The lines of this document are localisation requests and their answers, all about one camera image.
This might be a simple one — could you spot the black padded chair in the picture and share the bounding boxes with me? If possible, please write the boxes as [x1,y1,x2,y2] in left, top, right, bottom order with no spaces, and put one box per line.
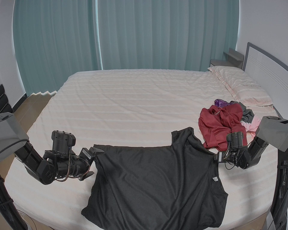
[0,84,15,113]

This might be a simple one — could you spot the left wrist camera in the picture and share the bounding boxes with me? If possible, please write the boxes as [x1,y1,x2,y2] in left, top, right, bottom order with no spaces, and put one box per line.
[44,130,76,160]

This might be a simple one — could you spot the black T-shirt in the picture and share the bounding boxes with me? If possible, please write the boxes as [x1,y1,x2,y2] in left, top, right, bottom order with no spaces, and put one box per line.
[81,127,229,230]

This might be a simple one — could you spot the pile of clothes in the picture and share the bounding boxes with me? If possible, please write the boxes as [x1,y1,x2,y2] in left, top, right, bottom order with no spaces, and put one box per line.
[198,99,262,151]

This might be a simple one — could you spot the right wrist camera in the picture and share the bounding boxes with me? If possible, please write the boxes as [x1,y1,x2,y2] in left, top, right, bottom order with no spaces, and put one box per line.
[226,132,245,150]

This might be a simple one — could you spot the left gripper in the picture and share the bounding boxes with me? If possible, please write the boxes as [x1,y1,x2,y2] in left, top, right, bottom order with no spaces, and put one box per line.
[68,146,106,181]

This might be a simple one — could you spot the blue-green curtain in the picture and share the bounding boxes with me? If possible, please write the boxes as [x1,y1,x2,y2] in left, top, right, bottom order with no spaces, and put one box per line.
[13,0,103,96]
[97,0,239,72]

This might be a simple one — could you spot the pale pink pillow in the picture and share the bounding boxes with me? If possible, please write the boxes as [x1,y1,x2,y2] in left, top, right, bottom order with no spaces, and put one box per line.
[207,66,274,106]

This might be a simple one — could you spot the bed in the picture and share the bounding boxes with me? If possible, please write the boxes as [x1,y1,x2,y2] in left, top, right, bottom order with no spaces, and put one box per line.
[4,42,288,230]

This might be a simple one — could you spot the grey bedside table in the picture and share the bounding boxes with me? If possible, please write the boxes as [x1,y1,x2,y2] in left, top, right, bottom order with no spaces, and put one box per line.
[210,47,245,69]

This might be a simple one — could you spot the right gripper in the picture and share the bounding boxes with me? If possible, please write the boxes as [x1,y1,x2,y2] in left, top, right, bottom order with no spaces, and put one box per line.
[217,151,238,164]

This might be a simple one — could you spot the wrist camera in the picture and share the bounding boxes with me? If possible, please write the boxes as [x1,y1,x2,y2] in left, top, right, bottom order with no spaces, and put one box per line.
[226,132,245,150]
[44,130,76,160]

